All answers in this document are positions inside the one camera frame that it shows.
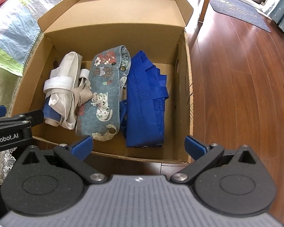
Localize blue floral cat-print bag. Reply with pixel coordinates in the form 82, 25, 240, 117
76, 45, 131, 141

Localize blue non-woven shopping bag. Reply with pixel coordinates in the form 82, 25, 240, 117
120, 51, 169, 148

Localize white folded cloth bag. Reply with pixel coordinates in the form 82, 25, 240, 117
43, 51, 93, 130

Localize light green covered sofa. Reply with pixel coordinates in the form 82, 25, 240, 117
0, 68, 21, 185

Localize dark blue floor mat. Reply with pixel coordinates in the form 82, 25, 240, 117
210, 0, 271, 32

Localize patchwork pastel blanket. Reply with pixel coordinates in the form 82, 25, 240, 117
0, 0, 62, 76

